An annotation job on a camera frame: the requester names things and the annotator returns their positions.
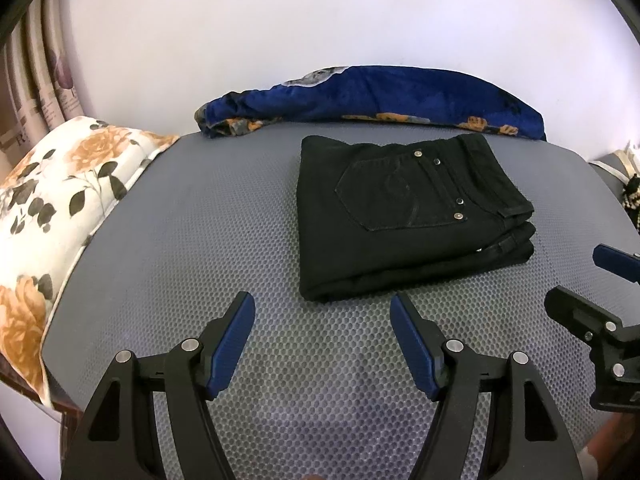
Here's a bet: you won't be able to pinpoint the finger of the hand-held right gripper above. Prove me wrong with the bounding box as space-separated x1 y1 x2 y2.
544 285 640 412
592 243 640 282

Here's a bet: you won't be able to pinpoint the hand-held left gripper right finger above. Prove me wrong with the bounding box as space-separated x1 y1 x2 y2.
389 292 584 480

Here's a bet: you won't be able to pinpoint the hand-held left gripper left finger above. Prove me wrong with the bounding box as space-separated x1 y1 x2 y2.
60 291 257 480

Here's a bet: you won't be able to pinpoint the black pants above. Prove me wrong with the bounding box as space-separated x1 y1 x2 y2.
295 132 537 304

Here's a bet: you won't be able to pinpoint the black and cream knitted cloth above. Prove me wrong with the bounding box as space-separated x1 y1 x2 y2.
620 172 640 235

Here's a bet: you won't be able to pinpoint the grey mesh mattress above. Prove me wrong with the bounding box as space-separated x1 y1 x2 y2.
40 124 640 480

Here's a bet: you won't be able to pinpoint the white floral pillow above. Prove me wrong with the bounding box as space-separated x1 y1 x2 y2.
0 115 181 409

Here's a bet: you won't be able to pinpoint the blue floral blanket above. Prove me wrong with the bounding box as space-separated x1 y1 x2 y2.
193 64 549 142

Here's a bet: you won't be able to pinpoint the striped curtain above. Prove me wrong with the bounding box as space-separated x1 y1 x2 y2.
0 0 87 173

